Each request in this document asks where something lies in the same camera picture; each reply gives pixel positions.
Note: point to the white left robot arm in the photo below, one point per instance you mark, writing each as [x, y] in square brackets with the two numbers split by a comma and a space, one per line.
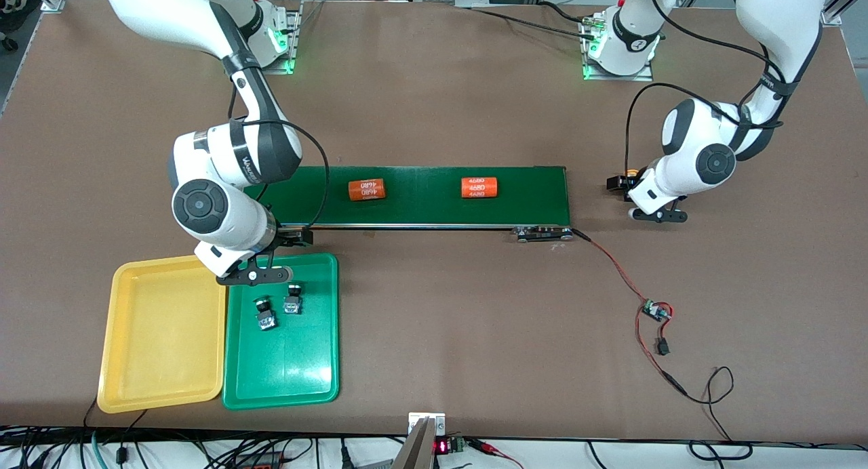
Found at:
[712, 164]

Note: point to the aluminium left arm base plate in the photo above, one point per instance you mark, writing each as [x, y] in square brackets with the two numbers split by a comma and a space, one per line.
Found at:
[617, 77]

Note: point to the yellow plastic tray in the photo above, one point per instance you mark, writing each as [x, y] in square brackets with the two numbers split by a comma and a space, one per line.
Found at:
[163, 333]

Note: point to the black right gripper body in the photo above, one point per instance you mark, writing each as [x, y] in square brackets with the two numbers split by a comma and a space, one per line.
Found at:
[293, 238]

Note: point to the red digit display module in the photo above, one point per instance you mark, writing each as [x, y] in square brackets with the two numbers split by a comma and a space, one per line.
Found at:
[442, 446]

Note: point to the green push button switch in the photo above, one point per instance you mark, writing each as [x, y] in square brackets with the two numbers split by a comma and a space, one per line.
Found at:
[266, 316]
[292, 303]

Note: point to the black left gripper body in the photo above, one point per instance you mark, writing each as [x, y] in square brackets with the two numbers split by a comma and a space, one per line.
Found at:
[618, 183]

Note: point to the small green circuit board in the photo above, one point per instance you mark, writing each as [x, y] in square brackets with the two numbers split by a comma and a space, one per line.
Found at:
[654, 310]

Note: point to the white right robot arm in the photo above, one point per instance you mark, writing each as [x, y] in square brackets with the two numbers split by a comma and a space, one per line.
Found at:
[217, 215]

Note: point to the green conveyor belt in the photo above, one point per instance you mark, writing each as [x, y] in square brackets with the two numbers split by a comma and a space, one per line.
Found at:
[420, 211]

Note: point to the orange cylinder white print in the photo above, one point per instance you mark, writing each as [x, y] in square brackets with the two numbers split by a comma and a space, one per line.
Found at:
[479, 187]
[367, 190]

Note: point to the green plastic tray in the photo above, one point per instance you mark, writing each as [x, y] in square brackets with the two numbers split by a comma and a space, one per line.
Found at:
[291, 360]

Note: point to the aluminium right arm base plate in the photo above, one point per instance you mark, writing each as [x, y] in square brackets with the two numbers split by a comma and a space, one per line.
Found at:
[294, 35]

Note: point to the red clip lead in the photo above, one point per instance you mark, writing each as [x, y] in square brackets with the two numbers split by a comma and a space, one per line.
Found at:
[489, 449]

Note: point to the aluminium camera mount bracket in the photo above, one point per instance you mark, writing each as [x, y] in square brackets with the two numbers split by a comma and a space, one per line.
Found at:
[415, 449]

